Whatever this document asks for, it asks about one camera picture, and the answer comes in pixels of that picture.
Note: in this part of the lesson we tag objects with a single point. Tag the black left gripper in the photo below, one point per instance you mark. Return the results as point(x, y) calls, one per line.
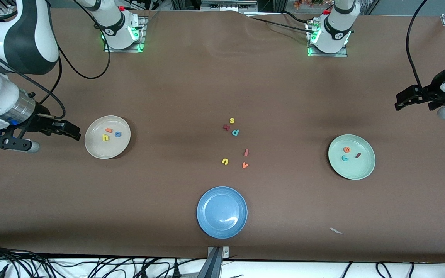
point(433, 90)

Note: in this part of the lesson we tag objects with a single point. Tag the beige brown plate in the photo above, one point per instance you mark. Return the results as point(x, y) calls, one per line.
point(106, 150)

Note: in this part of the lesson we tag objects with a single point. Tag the brown table cover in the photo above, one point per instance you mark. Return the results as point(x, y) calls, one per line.
point(207, 77)

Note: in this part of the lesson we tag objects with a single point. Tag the white paper scrap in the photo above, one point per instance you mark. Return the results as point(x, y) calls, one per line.
point(336, 231)

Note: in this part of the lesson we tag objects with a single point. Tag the dark red foam letter n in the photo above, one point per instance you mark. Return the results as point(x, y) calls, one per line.
point(226, 127)

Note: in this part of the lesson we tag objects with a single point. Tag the light green plate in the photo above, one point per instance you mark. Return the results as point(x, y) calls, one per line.
point(352, 170)

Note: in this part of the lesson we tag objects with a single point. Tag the grey metal box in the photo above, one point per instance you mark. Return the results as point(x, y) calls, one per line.
point(226, 5)

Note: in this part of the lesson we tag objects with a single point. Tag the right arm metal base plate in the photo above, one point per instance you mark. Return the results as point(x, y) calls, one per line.
point(124, 50)

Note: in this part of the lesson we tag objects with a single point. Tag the orange artificial flowers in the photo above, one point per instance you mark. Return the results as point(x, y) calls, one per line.
point(307, 4)

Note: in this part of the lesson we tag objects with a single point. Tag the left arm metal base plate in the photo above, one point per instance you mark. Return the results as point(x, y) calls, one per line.
point(326, 55)

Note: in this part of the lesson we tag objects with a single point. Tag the black frame post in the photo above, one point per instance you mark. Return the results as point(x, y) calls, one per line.
point(270, 4)

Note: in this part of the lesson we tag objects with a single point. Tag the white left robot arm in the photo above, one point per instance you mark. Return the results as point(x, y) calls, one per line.
point(338, 27)

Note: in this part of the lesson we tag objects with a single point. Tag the yellow foam letter u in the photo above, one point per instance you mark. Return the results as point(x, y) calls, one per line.
point(225, 162)

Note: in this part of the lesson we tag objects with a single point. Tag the blue plate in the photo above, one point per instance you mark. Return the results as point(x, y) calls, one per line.
point(222, 212)

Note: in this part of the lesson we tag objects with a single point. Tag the teal foam letter p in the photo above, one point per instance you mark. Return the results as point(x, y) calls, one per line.
point(235, 132)

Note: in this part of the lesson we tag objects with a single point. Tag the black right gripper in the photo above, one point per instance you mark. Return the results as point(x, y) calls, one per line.
point(41, 122)

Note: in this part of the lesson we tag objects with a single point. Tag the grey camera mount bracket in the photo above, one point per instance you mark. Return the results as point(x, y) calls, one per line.
point(214, 262)

